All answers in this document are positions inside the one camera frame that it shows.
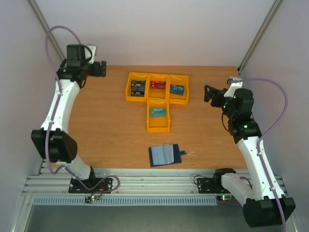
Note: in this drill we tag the orange bin back right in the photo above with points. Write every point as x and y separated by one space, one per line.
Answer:
179 80

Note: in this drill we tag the teal credit card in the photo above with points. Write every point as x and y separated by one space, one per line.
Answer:
158 112

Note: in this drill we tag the black VIP credit card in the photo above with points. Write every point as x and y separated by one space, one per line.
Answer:
137 93

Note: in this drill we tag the black credit card in bin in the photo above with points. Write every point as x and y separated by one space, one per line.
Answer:
138 84

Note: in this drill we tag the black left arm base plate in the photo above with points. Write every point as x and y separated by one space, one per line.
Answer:
106 184

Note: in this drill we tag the orange bin back middle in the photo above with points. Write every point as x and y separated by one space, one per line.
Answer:
157 94

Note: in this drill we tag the orange bin front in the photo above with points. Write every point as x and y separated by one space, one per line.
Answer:
161 124

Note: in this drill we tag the grey slotted cable duct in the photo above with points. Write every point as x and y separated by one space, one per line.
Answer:
127 200

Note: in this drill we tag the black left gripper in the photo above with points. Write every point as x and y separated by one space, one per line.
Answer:
98 72

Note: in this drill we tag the red credit card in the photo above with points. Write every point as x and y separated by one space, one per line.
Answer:
158 85

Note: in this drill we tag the controller board with leds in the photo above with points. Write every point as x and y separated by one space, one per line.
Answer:
224 198
92 198

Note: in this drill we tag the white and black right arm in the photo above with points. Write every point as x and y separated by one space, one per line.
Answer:
265 203

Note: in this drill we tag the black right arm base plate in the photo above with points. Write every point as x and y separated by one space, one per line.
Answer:
210 186

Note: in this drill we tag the right controller board with LEDs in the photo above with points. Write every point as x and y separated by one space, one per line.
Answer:
224 198

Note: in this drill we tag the aluminium rail frame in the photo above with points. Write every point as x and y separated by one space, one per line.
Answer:
134 182

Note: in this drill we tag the orange bin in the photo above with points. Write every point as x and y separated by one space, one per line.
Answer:
136 76
157 94
179 80
161 124

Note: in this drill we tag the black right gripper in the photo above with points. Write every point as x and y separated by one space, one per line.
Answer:
215 95

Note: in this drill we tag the blue card holder wallet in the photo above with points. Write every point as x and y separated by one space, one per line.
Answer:
164 155

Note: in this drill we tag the blue credit card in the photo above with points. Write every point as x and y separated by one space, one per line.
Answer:
177 89

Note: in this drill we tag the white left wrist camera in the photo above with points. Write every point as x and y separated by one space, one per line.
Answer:
92 53

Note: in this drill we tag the orange bin back left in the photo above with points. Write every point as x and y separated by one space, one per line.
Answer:
136 76

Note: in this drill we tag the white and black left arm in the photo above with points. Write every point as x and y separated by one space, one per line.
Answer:
52 140

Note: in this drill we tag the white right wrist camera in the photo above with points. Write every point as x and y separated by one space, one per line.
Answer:
233 83

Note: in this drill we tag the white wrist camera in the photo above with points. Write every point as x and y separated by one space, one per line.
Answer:
92 53
233 83

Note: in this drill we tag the left controller board with LEDs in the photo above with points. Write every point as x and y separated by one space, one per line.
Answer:
92 198

